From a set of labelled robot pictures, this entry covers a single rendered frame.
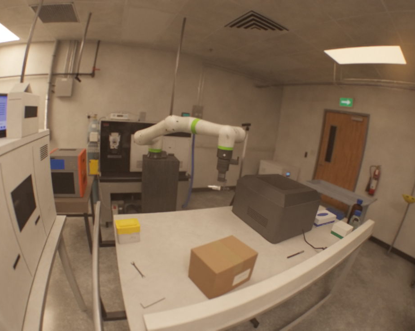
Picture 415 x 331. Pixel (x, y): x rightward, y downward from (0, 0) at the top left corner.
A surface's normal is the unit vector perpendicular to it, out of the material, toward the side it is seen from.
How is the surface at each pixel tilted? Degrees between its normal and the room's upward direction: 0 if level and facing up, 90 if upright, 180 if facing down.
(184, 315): 0
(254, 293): 0
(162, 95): 90
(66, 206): 90
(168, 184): 90
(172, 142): 90
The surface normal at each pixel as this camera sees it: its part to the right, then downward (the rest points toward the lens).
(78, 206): 0.43, 0.25
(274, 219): -0.89, 0.00
